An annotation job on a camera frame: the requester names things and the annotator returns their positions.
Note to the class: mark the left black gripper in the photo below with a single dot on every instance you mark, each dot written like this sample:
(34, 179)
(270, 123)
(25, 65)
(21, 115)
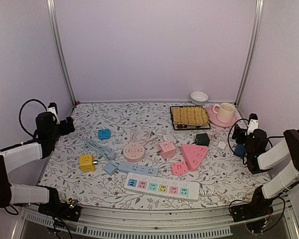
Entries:
(67, 130)

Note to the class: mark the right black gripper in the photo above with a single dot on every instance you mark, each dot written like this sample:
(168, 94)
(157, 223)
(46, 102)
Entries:
(238, 131)

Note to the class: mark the blue cube socket adapter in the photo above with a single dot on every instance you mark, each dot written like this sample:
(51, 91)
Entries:
(239, 150)

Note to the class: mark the small white charger plug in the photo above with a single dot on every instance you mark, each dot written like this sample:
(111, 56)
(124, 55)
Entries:
(221, 145)

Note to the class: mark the light blue cube socket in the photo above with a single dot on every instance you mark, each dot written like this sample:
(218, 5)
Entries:
(104, 134)

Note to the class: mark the dark green cube adapter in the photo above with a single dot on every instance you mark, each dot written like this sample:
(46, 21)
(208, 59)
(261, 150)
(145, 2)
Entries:
(202, 139)

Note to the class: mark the yellow cube socket adapter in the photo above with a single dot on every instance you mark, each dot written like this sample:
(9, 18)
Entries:
(87, 163)

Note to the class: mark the pink triangular power strip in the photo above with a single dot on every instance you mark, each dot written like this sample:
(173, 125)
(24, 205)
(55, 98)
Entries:
(194, 155)

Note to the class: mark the small pink adapter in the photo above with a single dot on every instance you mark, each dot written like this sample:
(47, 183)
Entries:
(179, 168)

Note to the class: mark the light blue power strip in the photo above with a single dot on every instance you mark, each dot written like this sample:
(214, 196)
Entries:
(126, 167)

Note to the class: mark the round pink power socket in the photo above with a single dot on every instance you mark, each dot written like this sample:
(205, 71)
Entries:
(133, 152)

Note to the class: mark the white cube plug adapter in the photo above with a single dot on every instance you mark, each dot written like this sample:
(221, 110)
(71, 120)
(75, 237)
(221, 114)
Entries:
(166, 138)

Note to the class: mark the pink cube socket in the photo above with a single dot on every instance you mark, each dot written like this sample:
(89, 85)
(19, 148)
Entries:
(167, 149)

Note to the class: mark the white multicolour power strip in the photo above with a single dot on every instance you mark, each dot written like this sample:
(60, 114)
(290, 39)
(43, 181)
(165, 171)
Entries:
(165, 188)

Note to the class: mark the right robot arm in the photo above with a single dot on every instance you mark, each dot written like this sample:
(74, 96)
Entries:
(259, 159)

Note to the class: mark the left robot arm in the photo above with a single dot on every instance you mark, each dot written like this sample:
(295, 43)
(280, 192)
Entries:
(49, 128)

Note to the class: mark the cream mug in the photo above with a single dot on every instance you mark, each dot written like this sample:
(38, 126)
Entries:
(224, 112)

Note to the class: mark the pink saucer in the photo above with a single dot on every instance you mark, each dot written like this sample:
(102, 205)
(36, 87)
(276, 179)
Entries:
(214, 120)

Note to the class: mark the woven bamboo tray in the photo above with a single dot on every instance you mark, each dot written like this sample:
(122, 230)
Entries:
(190, 115)

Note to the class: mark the white bowl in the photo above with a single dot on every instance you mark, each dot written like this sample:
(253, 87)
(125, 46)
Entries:
(199, 98)

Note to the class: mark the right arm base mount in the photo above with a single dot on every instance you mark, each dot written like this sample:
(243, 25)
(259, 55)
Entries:
(242, 211)

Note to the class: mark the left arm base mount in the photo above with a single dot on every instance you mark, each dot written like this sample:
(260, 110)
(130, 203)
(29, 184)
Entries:
(68, 210)

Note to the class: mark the left aluminium frame post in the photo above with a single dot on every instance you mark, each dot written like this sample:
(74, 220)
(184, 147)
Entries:
(58, 45)

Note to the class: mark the aluminium frame post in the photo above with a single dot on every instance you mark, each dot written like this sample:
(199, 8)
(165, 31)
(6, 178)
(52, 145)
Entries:
(251, 50)
(58, 45)

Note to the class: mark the right aluminium frame post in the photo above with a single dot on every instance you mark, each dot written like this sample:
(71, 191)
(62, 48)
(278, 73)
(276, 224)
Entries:
(251, 50)

